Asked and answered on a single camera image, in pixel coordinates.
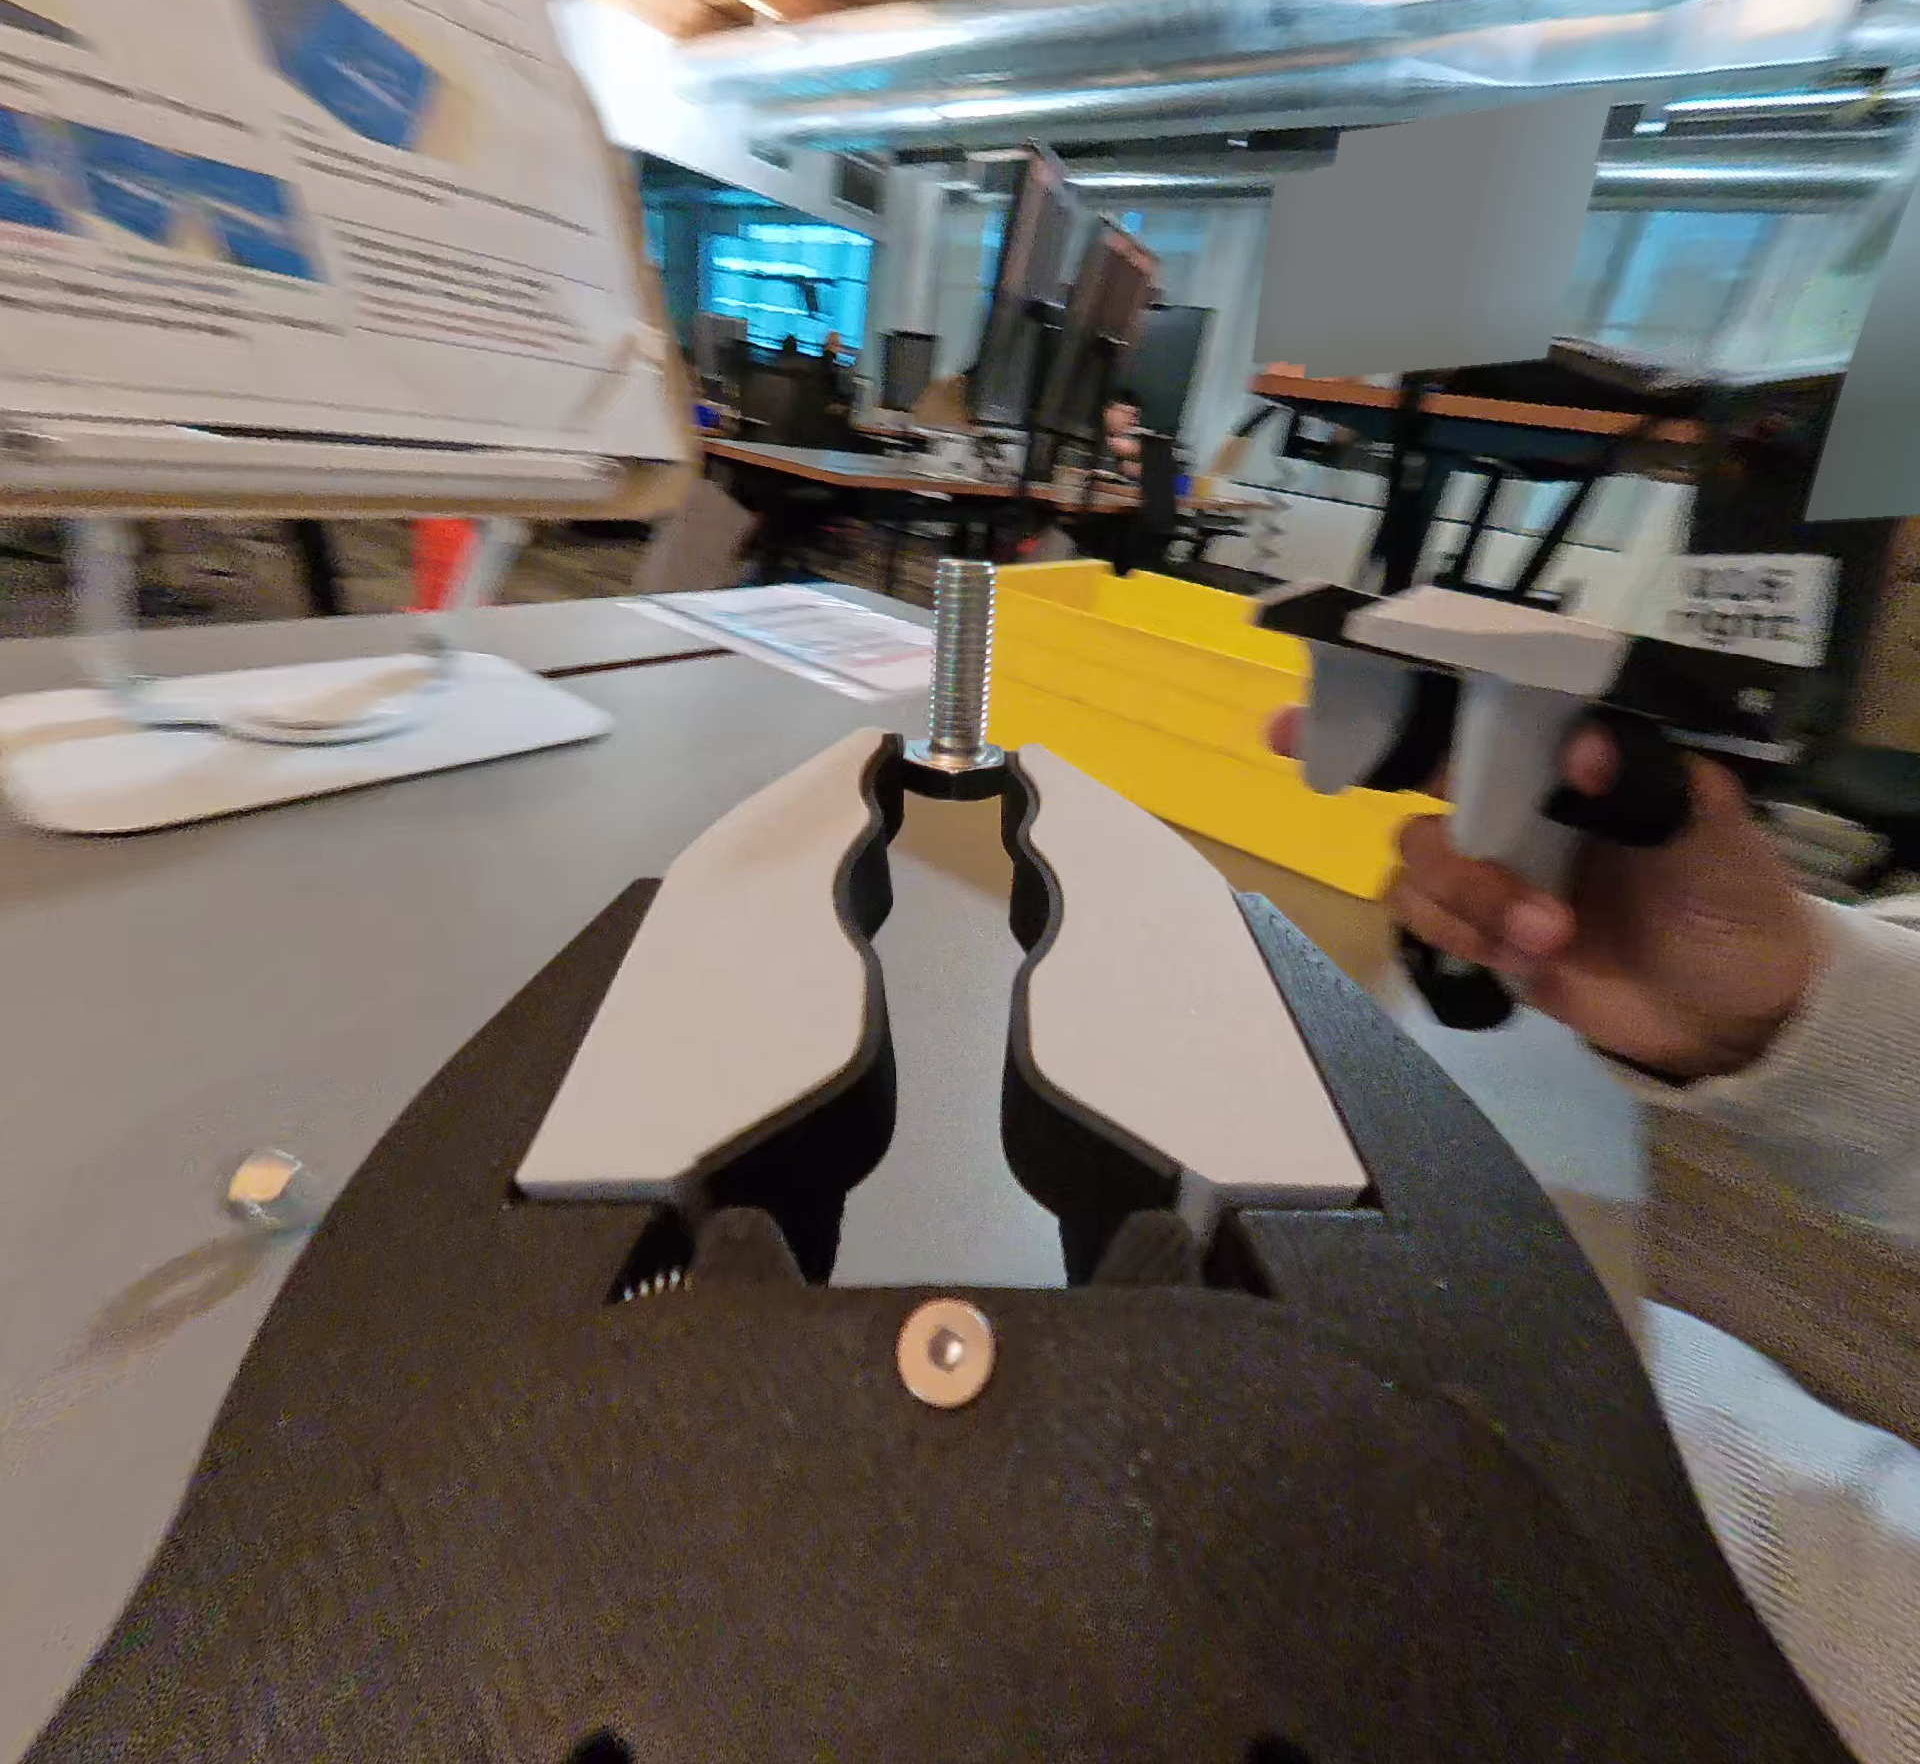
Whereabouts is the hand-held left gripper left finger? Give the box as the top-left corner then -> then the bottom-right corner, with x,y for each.
510,725 -> 901,1280

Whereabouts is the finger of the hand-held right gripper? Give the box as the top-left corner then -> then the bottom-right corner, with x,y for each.
1293,645 -> 1416,797
1253,578 -> 1640,898

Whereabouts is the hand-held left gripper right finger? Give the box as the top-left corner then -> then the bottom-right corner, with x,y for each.
996,742 -> 1374,1285

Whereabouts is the yellow plastic bin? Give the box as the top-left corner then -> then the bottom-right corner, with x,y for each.
991,559 -> 1456,898

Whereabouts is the steel hex bolt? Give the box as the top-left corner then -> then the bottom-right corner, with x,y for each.
899,556 -> 1004,771

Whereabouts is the steel hex nut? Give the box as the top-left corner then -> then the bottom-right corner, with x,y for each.
222,1144 -> 309,1225

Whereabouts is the person's left forearm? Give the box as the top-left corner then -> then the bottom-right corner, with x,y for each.
1635,1290 -> 1920,1764

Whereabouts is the person's right forearm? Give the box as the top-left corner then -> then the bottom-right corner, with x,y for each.
1612,892 -> 1920,1195

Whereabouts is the black-legged standing desk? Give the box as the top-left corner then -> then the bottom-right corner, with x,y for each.
1253,361 -> 1712,596

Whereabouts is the grey desk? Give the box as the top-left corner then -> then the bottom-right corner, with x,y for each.
0,586 -> 1651,1764

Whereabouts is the long wood-edged office desk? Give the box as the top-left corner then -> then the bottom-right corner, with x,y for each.
697,436 -> 1276,551

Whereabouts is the person's right hand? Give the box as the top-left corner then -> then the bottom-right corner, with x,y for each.
1391,762 -> 1824,1083

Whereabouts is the laminated paper sheet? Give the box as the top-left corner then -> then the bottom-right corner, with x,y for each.
620,582 -> 939,701

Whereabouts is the black flat monitor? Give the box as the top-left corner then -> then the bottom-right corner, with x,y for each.
1155,307 -> 1219,431

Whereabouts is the dark computer monitor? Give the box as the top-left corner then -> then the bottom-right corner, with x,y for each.
966,143 -> 1081,438
1057,219 -> 1163,438

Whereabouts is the orange traffic cone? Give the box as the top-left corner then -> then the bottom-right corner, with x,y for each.
407,514 -> 482,611

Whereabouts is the printed instruction sheet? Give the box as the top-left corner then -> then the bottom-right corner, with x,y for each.
0,0 -> 683,461

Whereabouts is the silver ventilation duct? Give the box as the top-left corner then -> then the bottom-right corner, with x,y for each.
676,0 -> 1920,144

